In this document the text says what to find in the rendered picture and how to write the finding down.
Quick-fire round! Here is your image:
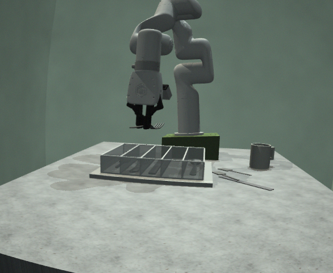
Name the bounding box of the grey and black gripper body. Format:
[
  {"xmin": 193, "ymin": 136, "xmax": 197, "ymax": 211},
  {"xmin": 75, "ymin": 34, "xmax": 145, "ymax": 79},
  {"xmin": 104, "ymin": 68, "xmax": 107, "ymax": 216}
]
[{"xmin": 127, "ymin": 70, "xmax": 163, "ymax": 105}]

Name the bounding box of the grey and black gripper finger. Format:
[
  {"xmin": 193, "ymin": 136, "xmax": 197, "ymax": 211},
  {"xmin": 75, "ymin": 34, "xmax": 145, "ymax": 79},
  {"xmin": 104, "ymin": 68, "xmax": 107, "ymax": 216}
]
[
  {"xmin": 143, "ymin": 96, "xmax": 164, "ymax": 130},
  {"xmin": 127, "ymin": 103, "xmax": 144, "ymax": 126}
]

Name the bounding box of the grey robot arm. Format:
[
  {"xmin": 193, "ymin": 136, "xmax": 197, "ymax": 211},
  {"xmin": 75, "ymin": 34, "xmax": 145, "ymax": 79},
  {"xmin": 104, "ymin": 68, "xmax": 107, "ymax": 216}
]
[{"xmin": 130, "ymin": 0, "xmax": 214, "ymax": 136}]

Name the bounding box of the dark grey mug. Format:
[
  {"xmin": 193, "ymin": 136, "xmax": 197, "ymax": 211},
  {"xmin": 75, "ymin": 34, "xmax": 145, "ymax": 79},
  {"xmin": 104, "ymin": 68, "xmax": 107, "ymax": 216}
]
[{"xmin": 249, "ymin": 143, "xmax": 275, "ymax": 169}]

